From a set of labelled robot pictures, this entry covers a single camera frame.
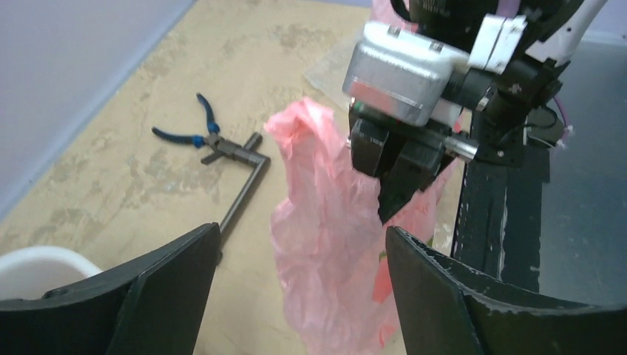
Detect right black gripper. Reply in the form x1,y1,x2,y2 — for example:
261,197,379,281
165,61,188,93
348,105,478,223

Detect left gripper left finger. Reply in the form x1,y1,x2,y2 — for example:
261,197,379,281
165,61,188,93
1,223,221,354

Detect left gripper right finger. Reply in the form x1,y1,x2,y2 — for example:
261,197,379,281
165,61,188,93
386,226,626,354

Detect pink plastic bag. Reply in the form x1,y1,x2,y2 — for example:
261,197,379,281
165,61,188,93
263,0,461,355

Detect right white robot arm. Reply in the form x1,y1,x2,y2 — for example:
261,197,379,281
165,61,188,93
342,1,603,223

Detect clear plastic screw box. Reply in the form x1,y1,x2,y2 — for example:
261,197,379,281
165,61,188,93
304,36,358,112

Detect white fruit basket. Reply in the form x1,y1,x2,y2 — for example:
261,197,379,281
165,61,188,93
1,246,103,300

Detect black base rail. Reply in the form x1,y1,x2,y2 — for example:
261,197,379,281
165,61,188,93
450,146,550,292

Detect grey metal faucet handle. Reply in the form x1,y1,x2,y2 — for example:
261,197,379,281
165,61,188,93
200,132,272,266

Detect blue handled pliers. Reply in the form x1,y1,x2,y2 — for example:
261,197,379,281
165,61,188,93
151,92,224,164

